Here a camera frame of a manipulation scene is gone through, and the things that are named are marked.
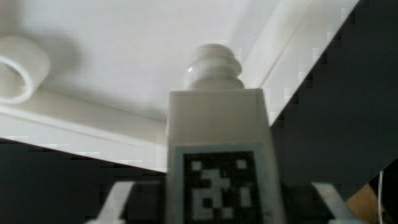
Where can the white leg with tags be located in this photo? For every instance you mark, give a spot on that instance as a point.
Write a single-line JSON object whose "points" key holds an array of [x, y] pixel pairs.
{"points": [[223, 178]]}

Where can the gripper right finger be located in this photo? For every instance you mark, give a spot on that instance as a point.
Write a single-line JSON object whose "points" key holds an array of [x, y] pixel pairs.
{"points": [[335, 203]]}

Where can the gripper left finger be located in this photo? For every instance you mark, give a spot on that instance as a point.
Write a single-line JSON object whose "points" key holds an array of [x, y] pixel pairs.
{"points": [[111, 212]]}

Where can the white square tabletop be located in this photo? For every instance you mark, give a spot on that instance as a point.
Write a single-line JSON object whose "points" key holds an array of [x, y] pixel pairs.
{"points": [[122, 43]]}

